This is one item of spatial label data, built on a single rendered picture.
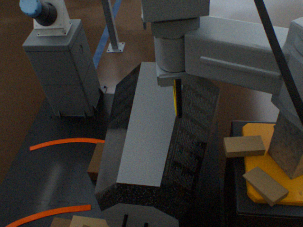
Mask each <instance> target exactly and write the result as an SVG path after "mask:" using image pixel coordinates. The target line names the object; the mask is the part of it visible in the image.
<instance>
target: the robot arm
mask: <svg viewBox="0 0 303 227"><path fill-rule="evenodd" d="M19 6H20V9H21V10H22V12H23V13H25V14H26V15H27V16H29V17H31V18H33V19H35V20H36V22H37V23H38V24H40V25H42V26H45V27H47V26H50V25H52V24H53V23H54V22H55V21H56V19H57V10H56V8H55V6H54V5H53V4H51V3H49V2H44V1H43V0H20V2H19Z"/></svg>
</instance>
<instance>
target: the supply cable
mask: <svg viewBox="0 0 303 227"><path fill-rule="evenodd" d="M254 3H255V5H256V8H257V11H258V14H259V16H260V19H261V22H262V25H263V27H264V30H265V33H266V36H267V39H268V41H269V44H270V46H271V49H272V52H273V54H274V57H275V59H276V62H277V64H278V67H279V70H280V72H281V75H282V78H283V80H284V82H285V85H286V88H287V90H288V93H289V95H290V98H291V100H292V102H293V105H294V107H295V110H296V112H297V114H298V117H299V119H300V122H301V124H302V126H303V102H302V100H301V97H300V95H299V93H298V90H297V87H296V85H295V83H294V80H293V77H292V75H291V72H290V70H289V67H288V65H287V63H286V60H285V57H284V55H283V52H282V50H281V47H280V45H279V42H278V40H277V37H276V34H275V31H274V28H273V26H272V23H271V20H270V18H269V15H268V12H267V9H266V7H265V4H264V1H263V0H254Z"/></svg>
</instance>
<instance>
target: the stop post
mask: <svg viewBox="0 0 303 227"><path fill-rule="evenodd" d="M101 3H102V7H103V11H104V15H105V19H106V24H107V29H108V33H109V37H110V44H109V46H108V49H107V53H122V52H123V49H124V45H125V43H119V40H118V35H117V31H116V26H115V20H114V16H113V11H112V7H111V2H110V0H101Z"/></svg>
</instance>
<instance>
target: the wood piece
mask: <svg viewBox="0 0 303 227"><path fill-rule="evenodd" d="M223 145H224V150H225V155H226V158H231V157H245V156H259V155H264V153H265V146H264V144H263V141H262V137H261V135H257V136H238V137H225V138H224V139H223Z"/></svg>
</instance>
